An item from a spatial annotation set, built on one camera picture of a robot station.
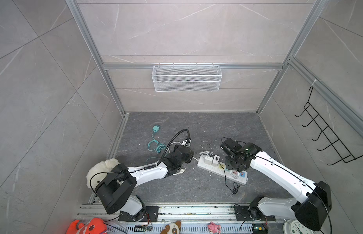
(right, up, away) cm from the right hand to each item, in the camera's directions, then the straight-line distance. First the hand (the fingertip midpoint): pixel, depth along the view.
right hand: (232, 165), depth 78 cm
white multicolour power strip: (-4, -5, +5) cm, 8 cm away
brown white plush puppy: (-32, -26, -11) cm, 43 cm away
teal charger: (-43, +8, +20) cm, 48 cm away
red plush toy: (-66, -23, -14) cm, 72 cm away
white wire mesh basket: (-25, +55, +23) cm, 65 cm away
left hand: (-24, +9, +8) cm, 27 cm away
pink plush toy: (-13, -27, -11) cm, 31 cm away
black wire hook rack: (+41, +16, -13) cm, 46 cm away
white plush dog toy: (-67, 0, -11) cm, 68 cm away
